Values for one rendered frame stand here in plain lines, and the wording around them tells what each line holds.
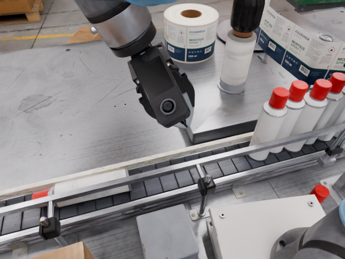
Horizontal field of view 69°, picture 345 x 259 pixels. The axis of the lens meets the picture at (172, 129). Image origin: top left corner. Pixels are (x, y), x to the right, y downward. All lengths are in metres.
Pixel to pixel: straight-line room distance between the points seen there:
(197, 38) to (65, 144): 0.56
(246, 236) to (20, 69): 1.03
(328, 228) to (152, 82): 0.30
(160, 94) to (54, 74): 0.81
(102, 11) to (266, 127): 0.41
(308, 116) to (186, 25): 0.50
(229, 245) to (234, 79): 0.49
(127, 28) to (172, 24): 0.61
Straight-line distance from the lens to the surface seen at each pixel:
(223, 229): 0.55
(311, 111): 0.64
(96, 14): 0.34
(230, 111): 0.79
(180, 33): 0.94
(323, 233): 0.40
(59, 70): 1.14
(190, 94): 0.44
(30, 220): 0.64
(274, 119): 0.57
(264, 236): 0.57
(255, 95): 0.87
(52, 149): 0.81
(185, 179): 0.62
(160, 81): 0.35
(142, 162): 0.61
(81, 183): 0.58
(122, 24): 0.34
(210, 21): 0.96
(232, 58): 0.79
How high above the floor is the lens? 1.40
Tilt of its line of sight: 47 degrees down
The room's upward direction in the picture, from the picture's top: straight up
